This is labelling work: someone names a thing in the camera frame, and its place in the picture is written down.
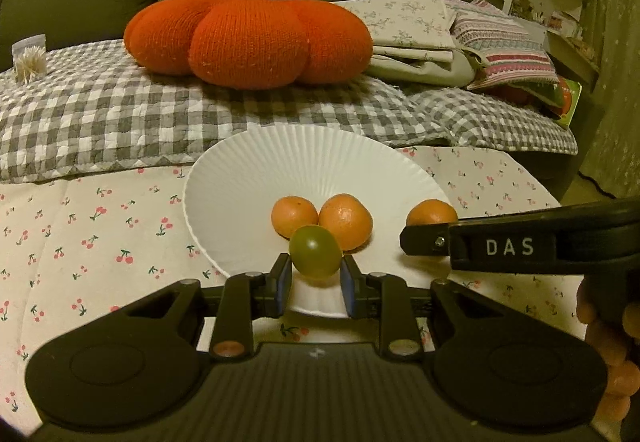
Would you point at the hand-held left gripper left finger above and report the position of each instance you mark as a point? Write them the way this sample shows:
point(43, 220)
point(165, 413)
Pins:
point(283, 284)

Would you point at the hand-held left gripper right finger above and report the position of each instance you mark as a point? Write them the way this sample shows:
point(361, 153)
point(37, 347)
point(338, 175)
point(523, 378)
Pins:
point(348, 289)

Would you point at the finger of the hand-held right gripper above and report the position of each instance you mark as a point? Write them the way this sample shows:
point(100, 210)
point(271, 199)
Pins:
point(422, 239)

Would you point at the orange mandarin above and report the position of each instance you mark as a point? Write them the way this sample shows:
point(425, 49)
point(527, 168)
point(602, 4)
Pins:
point(346, 221)
point(431, 213)
point(294, 217)

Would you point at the olive green plum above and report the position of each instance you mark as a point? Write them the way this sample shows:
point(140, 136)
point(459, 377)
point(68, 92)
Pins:
point(315, 249)

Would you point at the white ribbed plate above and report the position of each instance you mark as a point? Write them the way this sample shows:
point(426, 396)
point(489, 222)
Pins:
point(310, 162)

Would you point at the person's right hand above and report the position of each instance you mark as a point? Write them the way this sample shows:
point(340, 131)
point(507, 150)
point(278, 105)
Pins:
point(607, 344)

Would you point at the green book with orange print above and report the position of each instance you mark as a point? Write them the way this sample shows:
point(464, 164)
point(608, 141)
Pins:
point(567, 102)

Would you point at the green floral curtain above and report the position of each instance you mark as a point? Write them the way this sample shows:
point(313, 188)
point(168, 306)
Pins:
point(617, 72)

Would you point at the cherry print tablecloth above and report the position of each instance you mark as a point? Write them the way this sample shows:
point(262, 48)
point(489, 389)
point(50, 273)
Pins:
point(100, 232)

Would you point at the striped patterned pillow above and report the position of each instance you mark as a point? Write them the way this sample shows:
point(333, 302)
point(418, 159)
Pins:
point(500, 52)

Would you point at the folded floral beige cloth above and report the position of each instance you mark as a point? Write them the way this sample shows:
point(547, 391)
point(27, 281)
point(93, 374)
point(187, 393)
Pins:
point(400, 22)

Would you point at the orange knitted pumpkin cushion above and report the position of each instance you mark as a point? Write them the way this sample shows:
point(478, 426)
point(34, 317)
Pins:
point(240, 42)

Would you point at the grey checked blanket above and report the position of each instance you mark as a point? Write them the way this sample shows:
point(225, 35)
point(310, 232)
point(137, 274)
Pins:
point(100, 112)

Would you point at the clear cotton swab box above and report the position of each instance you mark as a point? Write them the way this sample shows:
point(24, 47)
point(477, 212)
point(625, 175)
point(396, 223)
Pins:
point(30, 60)

